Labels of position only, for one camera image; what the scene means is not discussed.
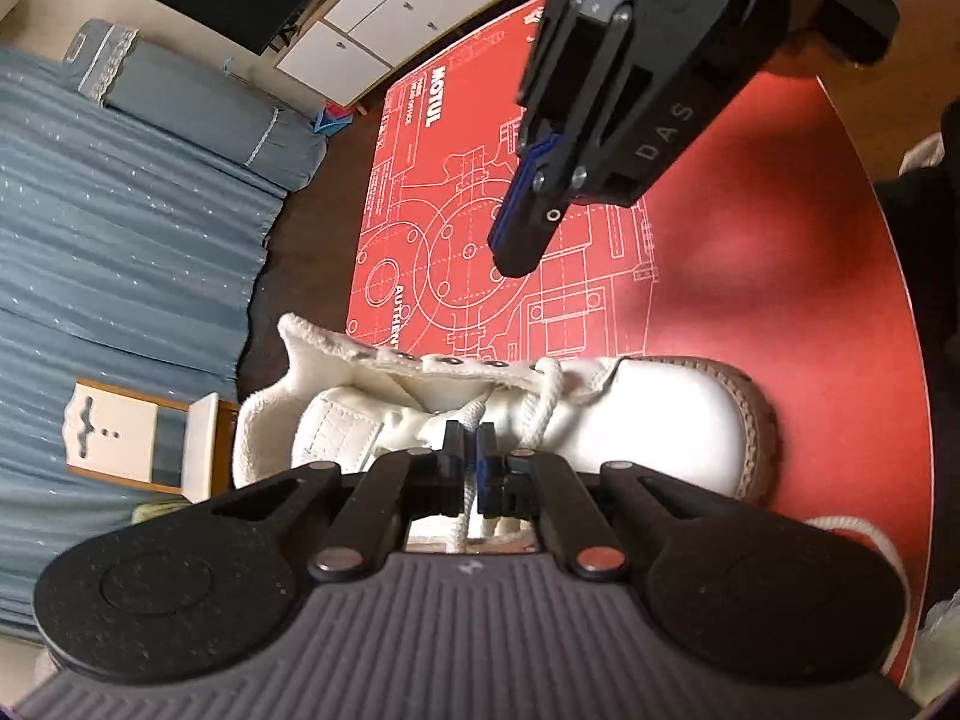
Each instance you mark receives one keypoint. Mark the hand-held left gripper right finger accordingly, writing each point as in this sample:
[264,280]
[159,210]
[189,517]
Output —
[486,480]

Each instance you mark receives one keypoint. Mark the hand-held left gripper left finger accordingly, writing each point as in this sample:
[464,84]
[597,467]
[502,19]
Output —
[456,465]

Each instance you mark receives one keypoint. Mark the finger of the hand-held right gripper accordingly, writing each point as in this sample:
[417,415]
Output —
[517,199]
[525,247]

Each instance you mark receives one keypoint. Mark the white shoelace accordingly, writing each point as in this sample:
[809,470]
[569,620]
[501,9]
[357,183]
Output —
[541,409]

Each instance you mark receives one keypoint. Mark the white platform shoe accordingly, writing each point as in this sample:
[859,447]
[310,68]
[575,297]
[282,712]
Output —
[660,427]

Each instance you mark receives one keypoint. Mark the red printed cardboard sheet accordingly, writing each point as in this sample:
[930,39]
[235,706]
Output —
[420,240]

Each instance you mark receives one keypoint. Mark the blue dustpan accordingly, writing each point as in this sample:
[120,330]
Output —
[330,122]

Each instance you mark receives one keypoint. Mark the white television cabinet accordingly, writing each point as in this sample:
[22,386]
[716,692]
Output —
[390,7]

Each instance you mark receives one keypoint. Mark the person's dark clothing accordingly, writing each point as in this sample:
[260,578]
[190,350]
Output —
[930,240]

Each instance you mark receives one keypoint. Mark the blue covered standing air conditioner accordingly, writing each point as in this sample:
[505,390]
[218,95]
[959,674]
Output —
[187,105]

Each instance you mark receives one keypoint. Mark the white wooden chair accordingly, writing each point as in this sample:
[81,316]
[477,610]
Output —
[112,427]

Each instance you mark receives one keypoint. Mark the blue curtain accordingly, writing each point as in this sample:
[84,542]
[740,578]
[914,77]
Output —
[112,240]

